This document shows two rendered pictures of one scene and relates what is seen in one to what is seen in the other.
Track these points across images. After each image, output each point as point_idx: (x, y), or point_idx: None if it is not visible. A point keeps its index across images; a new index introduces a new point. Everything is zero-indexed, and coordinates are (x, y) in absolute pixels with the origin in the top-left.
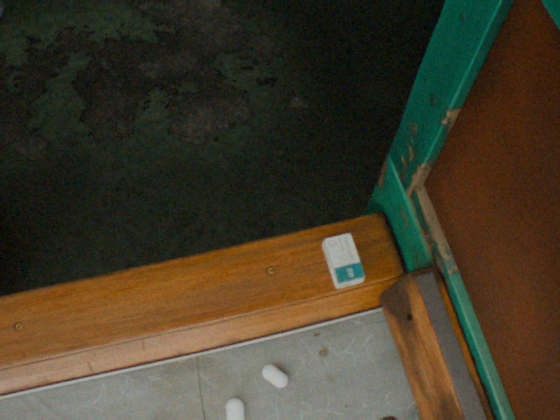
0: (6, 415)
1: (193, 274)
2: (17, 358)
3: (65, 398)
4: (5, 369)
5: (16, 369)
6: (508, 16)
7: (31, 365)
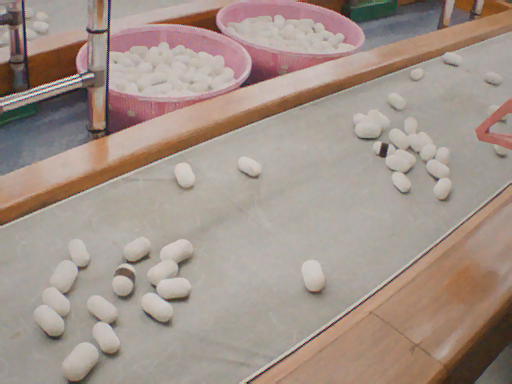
0: (274, 335)
1: None
2: (303, 373)
3: (216, 377)
4: (308, 358)
5: (295, 364)
6: None
7: (280, 376)
